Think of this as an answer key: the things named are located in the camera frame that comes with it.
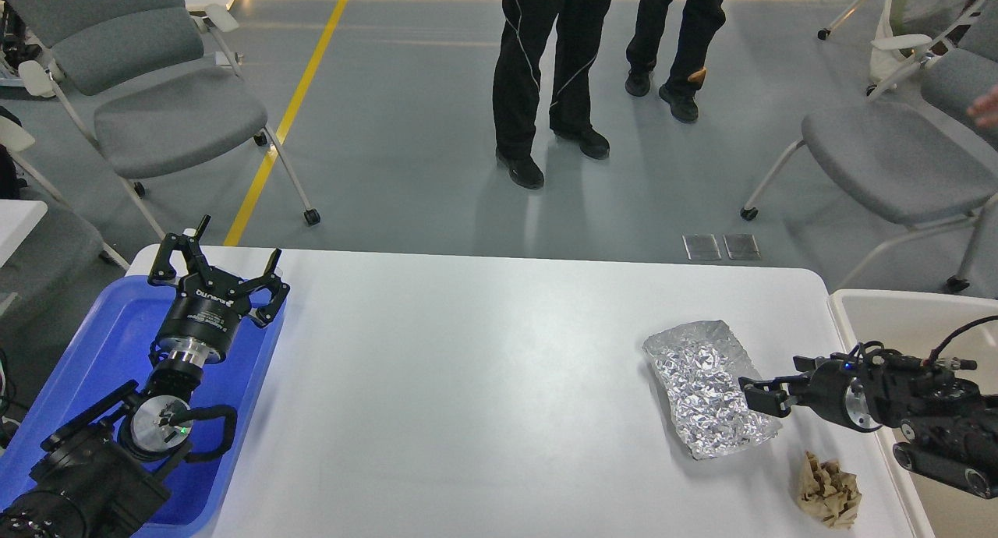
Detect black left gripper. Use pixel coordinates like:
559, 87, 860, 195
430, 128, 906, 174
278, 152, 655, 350
147, 216, 290, 364

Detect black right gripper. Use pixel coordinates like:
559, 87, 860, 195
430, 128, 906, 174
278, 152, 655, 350
738, 356, 883, 433

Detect aluminium foil tray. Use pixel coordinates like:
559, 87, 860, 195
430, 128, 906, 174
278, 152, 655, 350
642, 319, 783, 460

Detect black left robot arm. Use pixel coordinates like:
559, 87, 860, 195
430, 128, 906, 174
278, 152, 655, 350
2, 216, 290, 537

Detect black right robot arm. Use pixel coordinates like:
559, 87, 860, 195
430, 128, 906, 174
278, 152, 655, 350
738, 342, 997, 499

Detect seated person's hand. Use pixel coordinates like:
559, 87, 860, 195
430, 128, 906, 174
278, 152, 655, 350
966, 84, 998, 129

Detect crumpled brown paper ball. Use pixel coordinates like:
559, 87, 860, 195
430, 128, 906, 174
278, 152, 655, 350
795, 451, 862, 529

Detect blue plastic tray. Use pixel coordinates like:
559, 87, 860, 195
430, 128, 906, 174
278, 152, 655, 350
1, 276, 284, 537

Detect right metal floor plate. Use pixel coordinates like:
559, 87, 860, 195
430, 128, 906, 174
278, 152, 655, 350
723, 235, 762, 261

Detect metal floor plate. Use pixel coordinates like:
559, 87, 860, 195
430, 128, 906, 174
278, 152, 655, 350
683, 235, 721, 261
723, 235, 762, 261

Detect left metal floor plate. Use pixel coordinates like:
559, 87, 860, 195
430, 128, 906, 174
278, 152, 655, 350
683, 235, 721, 261

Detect grey chair far left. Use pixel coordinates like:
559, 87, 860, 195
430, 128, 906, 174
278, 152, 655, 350
1, 108, 129, 326

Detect grey chair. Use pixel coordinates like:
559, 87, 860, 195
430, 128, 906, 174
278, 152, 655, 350
4, 0, 286, 235
739, 2, 997, 293
1, 108, 129, 326

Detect white table at left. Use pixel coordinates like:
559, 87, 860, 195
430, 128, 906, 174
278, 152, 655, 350
1, 198, 48, 267

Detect grey chair right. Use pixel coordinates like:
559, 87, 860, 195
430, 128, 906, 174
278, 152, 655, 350
739, 2, 997, 293

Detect person in black trousers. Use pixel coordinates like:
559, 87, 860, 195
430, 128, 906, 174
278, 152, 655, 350
625, 0, 735, 124

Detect white chair far right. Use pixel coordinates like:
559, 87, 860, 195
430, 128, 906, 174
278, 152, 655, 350
817, 0, 989, 98

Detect person with striped trousers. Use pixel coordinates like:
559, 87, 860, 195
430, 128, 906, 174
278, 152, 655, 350
492, 0, 619, 190

